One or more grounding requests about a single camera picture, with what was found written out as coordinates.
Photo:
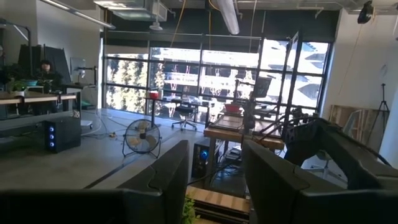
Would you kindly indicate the wooden office desk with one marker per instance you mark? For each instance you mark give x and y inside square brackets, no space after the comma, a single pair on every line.
[31,98]

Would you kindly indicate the black computer tower purple light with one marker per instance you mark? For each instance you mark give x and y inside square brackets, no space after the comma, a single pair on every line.
[201,158]

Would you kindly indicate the black background rig posts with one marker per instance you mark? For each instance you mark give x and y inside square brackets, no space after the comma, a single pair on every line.
[289,93]

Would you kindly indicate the monitor on black arm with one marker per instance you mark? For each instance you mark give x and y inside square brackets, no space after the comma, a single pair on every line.
[77,67]

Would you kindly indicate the person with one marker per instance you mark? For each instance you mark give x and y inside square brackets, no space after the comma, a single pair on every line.
[46,74]

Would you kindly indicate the green plant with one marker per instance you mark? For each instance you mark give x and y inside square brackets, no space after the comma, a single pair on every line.
[189,211]

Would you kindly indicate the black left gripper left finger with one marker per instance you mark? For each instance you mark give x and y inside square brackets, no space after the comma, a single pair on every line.
[93,207]

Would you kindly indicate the black tripod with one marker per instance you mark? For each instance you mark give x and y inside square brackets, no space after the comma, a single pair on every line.
[383,109]

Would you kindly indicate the black computer tower blue lights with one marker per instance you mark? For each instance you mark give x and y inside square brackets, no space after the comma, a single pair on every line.
[63,135]

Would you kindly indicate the black floor fan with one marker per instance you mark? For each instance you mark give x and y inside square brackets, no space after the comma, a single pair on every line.
[142,137]

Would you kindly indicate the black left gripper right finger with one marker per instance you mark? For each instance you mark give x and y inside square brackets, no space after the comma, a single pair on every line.
[311,208]

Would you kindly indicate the wooden pallet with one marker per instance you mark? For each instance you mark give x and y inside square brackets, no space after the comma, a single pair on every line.
[351,121]

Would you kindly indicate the red cup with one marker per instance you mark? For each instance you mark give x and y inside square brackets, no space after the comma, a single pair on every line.
[153,95]

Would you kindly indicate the wooden workbench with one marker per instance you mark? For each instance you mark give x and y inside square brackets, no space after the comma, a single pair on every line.
[230,130]

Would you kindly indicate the black office chair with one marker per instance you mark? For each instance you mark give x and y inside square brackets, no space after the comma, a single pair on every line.
[184,112]

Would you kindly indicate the large background potted plant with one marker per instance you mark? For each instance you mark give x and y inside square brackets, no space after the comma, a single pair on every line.
[18,85]

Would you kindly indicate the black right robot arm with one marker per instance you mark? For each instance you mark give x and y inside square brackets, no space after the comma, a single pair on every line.
[342,149]

